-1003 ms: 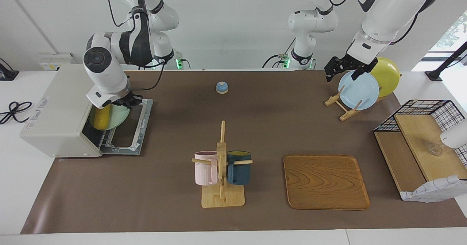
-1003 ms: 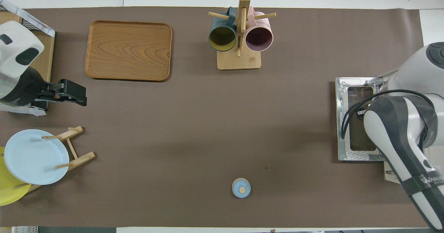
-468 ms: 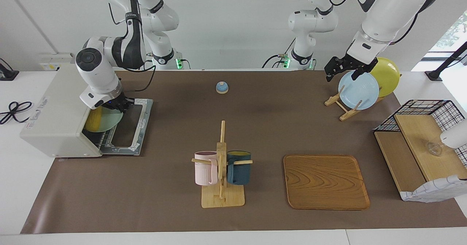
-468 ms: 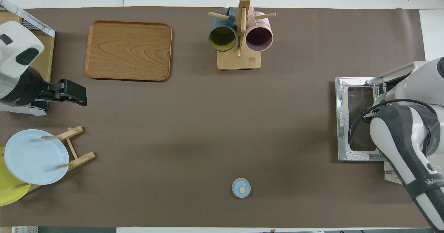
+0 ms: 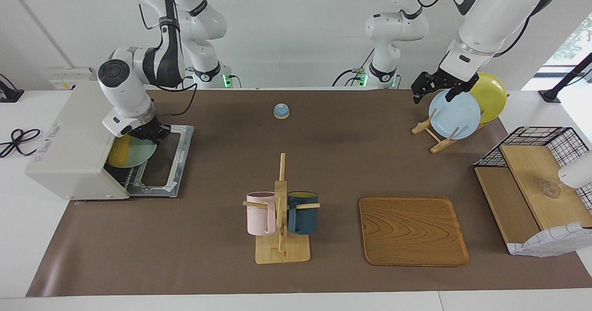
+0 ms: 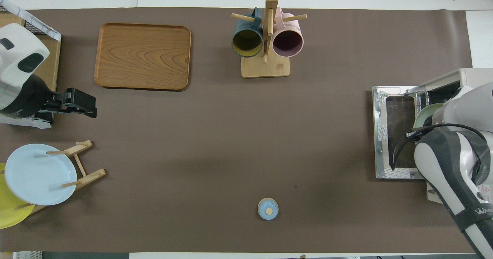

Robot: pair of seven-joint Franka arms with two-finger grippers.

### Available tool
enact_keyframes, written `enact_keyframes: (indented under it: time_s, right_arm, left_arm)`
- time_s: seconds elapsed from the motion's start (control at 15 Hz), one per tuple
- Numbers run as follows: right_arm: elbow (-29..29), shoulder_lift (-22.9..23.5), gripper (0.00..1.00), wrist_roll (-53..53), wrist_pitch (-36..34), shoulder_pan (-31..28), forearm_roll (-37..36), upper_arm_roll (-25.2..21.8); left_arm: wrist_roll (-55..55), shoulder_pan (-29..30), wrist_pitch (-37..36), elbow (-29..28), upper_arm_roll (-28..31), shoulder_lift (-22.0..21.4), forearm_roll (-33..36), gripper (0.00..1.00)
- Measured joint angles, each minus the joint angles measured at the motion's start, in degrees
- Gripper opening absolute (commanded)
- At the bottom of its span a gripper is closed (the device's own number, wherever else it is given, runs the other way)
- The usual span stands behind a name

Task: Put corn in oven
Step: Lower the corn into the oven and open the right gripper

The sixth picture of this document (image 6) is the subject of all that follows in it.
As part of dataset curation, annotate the pale green plate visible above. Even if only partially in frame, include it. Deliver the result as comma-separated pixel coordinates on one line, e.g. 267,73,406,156
413,103,444,129

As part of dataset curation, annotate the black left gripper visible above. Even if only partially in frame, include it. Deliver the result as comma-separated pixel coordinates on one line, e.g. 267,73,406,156
39,88,97,119

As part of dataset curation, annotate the brown wooden tray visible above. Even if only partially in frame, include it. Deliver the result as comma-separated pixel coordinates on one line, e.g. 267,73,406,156
94,22,192,91

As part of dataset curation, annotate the light blue plate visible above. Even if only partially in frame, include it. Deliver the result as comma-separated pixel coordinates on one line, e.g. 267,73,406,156
4,144,77,206

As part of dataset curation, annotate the dark blue mug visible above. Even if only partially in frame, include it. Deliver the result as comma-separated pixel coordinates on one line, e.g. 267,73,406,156
231,8,264,58

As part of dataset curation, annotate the small blue jar cork lid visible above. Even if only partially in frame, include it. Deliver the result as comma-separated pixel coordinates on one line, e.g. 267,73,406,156
257,198,279,220

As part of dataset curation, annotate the pink mug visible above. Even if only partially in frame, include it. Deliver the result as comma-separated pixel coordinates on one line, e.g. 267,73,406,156
272,7,304,57

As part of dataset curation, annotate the wooden plate rack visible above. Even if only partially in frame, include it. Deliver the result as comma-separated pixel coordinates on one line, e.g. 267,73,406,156
15,140,106,215

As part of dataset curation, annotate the yellow plate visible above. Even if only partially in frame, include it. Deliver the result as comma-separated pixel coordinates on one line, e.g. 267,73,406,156
0,163,35,229

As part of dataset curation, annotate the brown table mat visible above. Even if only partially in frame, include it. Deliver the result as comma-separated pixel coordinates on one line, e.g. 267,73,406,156
0,7,491,254

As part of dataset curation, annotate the wooden mug tree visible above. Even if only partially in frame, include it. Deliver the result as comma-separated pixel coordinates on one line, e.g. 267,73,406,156
231,0,307,78

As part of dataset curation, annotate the beige toaster oven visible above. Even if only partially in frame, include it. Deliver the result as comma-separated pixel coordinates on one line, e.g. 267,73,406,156
372,68,493,204

